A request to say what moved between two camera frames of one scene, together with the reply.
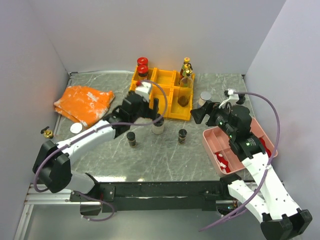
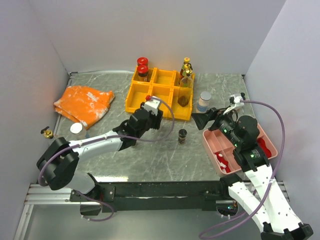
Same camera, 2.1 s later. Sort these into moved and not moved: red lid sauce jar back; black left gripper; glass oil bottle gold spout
Moved: black left gripper
Not moved: red lid sauce jar back; glass oil bottle gold spout
